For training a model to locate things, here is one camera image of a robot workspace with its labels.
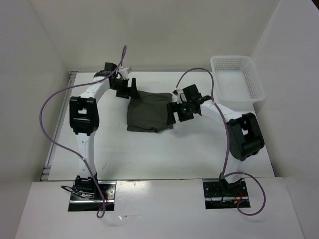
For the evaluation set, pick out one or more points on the dark green shorts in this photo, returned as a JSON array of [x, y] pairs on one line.
[[148, 113]]

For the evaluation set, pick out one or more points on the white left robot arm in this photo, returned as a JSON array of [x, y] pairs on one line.
[[84, 120]]

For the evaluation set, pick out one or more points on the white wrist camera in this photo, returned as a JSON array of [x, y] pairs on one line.
[[180, 96], [124, 72]]

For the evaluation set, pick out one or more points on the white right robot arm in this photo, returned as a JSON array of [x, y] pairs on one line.
[[243, 135]]

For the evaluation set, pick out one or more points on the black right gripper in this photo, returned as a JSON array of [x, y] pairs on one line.
[[174, 107]]

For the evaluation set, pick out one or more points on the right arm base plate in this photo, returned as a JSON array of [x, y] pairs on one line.
[[219, 194]]

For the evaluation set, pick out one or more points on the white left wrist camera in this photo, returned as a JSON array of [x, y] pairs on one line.
[[124, 72]]

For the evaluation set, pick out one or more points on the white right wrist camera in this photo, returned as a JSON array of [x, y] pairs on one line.
[[180, 96]]

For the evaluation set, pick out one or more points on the white plastic basket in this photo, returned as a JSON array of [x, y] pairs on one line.
[[237, 84]]

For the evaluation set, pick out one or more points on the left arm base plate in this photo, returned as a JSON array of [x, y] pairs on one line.
[[84, 202]]

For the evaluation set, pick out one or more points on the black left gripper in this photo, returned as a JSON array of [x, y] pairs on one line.
[[124, 93]]

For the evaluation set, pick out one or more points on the aluminium table edge rail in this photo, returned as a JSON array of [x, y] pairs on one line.
[[51, 153]]

